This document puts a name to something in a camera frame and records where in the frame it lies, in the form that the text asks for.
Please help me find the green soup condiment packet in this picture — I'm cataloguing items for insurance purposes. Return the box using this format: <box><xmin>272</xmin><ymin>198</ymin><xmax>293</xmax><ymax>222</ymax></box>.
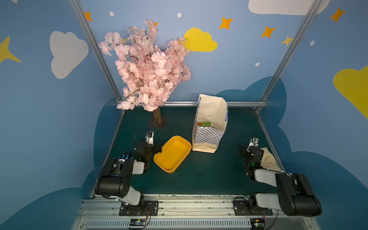
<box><xmin>197</xmin><ymin>121</ymin><xmax>211</xmax><ymax>127</ymax></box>

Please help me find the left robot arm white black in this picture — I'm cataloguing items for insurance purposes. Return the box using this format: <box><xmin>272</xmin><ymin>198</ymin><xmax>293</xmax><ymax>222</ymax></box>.
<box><xmin>94</xmin><ymin>140</ymin><xmax>163</xmax><ymax>216</ymax></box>

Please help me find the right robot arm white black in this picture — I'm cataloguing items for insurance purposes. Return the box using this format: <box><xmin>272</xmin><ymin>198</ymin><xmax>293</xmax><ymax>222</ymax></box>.
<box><xmin>238</xmin><ymin>145</ymin><xmax>322</xmax><ymax>217</ymax></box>

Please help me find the beige fabric glove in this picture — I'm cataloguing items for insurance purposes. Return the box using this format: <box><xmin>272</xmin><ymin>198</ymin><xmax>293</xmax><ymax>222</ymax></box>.
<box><xmin>260</xmin><ymin>148</ymin><xmax>283</xmax><ymax>172</ymax></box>

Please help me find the yellow plastic tray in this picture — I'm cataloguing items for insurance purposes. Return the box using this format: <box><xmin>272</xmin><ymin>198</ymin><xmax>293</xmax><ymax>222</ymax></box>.
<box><xmin>153</xmin><ymin>136</ymin><xmax>192</xmax><ymax>173</ymax></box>

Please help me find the blue grey work glove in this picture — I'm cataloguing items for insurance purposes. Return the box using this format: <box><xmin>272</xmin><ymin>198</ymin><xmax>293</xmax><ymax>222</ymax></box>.
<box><xmin>117</xmin><ymin>152</ymin><xmax>135</xmax><ymax>162</ymax></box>

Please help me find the right circuit board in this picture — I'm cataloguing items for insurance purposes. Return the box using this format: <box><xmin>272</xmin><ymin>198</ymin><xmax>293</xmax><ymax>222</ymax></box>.
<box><xmin>250</xmin><ymin>218</ymin><xmax>265</xmax><ymax>230</ymax></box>

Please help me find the circuit board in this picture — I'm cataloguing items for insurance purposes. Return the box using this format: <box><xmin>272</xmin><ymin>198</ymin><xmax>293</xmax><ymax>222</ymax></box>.
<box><xmin>129</xmin><ymin>219</ymin><xmax>146</xmax><ymax>228</ymax></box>
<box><xmin>250</xmin><ymin>218</ymin><xmax>265</xmax><ymax>230</ymax></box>

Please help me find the left circuit board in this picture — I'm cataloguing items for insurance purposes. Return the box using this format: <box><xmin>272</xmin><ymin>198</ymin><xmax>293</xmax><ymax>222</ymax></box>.
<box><xmin>129</xmin><ymin>219</ymin><xmax>146</xmax><ymax>228</ymax></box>

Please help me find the pink cherry blossom tree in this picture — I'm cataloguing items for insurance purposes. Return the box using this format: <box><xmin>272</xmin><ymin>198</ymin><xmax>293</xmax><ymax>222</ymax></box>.
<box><xmin>98</xmin><ymin>19</ymin><xmax>191</xmax><ymax>125</ymax></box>

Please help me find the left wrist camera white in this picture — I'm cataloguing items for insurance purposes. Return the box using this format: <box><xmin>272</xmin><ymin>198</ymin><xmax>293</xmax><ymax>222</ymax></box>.
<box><xmin>146</xmin><ymin>131</ymin><xmax>154</xmax><ymax>145</ymax></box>

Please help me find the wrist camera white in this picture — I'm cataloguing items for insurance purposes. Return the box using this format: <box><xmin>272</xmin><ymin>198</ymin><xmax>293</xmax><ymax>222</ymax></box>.
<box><xmin>249</xmin><ymin>137</ymin><xmax>259</xmax><ymax>147</ymax></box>
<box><xmin>146</xmin><ymin>131</ymin><xmax>154</xmax><ymax>145</ymax></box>

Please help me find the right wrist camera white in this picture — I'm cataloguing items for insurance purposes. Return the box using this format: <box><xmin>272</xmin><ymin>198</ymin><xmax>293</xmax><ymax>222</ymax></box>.
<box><xmin>249</xmin><ymin>137</ymin><xmax>259</xmax><ymax>147</ymax></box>

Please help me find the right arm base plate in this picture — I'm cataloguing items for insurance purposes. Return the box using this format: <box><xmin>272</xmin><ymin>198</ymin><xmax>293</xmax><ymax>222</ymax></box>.
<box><xmin>233</xmin><ymin>199</ymin><xmax>273</xmax><ymax>216</ymax></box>

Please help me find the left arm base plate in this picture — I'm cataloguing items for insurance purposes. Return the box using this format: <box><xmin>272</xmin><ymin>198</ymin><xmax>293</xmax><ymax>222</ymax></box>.
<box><xmin>119</xmin><ymin>200</ymin><xmax>159</xmax><ymax>216</ymax></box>

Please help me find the aluminium front rail frame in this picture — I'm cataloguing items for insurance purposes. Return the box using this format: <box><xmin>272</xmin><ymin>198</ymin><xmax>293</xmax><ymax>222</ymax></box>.
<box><xmin>72</xmin><ymin>194</ymin><xmax>320</xmax><ymax>230</ymax></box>

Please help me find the left slanted aluminium post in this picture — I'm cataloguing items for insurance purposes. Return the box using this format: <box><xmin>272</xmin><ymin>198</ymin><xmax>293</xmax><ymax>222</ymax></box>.
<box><xmin>69</xmin><ymin>0</ymin><xmax>122</xmax><ymax>101</ymax></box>

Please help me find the slanted aluminium post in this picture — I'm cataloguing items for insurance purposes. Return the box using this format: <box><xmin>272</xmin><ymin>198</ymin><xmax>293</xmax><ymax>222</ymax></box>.
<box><xmin>259</xmin><ymin>0</ymin><xmax>323</xmax><ymax>104</ymax></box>
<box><xmin>69</xmin><ymin>0</ymin><xmax>122</xmax><ymax>101</ymax></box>

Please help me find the right slanted aluminium post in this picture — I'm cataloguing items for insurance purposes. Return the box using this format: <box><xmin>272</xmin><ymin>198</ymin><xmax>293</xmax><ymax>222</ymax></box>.
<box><xmin>259</xmin><ymin>0</ymin><xmax>323</xmax><ymax>104</ymax></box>

